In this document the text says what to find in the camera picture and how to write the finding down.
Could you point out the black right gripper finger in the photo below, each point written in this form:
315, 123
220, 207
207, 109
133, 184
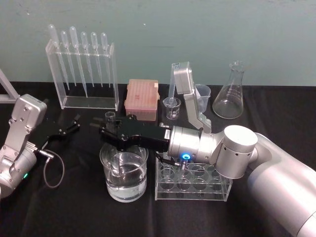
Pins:
109, 137
97, 120

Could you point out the black table cloth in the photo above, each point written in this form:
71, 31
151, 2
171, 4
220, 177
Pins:
74, 217

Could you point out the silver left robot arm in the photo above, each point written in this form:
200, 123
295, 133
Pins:
17, 153

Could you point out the clear acrylic test tube rack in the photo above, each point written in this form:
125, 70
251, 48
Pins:
195, 185

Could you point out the pink pipette tip box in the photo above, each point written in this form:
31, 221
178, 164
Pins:
141, 96

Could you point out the clear plastic measuring cup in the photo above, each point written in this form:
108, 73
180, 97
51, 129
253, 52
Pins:
205, 95

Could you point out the small glass beaker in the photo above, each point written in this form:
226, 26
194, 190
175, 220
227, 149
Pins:
172, 111

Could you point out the clear acrylic pipette rack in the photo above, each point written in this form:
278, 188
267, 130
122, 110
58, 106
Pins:
89, 101

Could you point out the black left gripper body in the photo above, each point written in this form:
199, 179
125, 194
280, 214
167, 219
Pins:
53, 138

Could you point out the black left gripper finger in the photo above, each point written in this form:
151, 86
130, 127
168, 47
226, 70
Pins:
77, 117
75, 128

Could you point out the grey metal frame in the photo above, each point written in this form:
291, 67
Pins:
7, 87

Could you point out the large glass beaker with water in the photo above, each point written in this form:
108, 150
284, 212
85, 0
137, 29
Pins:
127, 182

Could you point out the glass conical flask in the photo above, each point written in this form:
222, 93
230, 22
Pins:
228, 101

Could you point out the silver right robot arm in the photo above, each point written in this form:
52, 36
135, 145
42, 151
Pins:
271, 168

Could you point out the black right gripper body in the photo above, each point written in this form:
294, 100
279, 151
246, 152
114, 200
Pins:
143, 135

